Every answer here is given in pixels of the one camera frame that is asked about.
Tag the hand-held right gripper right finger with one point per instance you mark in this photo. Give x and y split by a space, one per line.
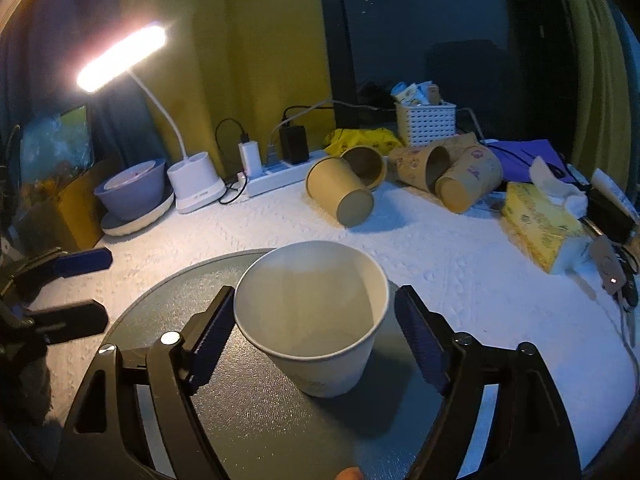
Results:
425 346

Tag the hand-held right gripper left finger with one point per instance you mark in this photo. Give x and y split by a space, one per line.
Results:
212 341

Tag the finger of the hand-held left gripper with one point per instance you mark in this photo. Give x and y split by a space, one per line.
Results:
85 261
75 317

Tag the white paper cup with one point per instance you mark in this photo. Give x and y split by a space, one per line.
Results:
310 305

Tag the printed brown paper cup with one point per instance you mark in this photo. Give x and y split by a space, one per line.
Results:
472 180
415 162

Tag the plain brown paper cup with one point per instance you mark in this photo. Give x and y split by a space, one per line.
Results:
336 187
369 166

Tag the cardboard box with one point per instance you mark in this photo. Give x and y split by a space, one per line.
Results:
75 205

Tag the white plate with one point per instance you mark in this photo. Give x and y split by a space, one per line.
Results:
150 216

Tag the grey bowl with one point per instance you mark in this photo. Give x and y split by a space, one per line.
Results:
131 191

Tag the round grey tray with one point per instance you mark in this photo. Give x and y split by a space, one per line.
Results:
260 425

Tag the clear plastic bag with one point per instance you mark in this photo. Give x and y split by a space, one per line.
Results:
55 145

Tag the white desk lamp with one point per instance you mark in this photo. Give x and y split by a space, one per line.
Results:
195 185

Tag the yellow tissue box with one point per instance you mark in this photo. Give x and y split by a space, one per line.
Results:
542 227

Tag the white power strip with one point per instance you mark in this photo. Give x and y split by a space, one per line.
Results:
285 174

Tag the white charger plug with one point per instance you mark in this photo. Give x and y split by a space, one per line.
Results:
249 157

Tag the brown key tag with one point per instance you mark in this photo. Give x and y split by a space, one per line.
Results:
607 262

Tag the white tissue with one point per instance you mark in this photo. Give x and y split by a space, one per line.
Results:
555 182

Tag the bunch of keys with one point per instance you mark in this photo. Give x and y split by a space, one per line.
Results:
627 290

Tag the black power adapter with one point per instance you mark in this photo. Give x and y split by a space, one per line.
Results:
293 144

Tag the purple folder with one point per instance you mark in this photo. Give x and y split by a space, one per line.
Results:
530 156

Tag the yellow bag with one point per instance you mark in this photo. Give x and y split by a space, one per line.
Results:
360 137

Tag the white plastic basket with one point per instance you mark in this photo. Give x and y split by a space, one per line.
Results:
425 125

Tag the black box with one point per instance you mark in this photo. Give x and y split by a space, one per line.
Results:
607 212

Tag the packets in basket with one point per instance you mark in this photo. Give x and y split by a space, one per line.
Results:
415 92

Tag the yellow curtain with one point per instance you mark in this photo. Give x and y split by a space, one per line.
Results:
595 60

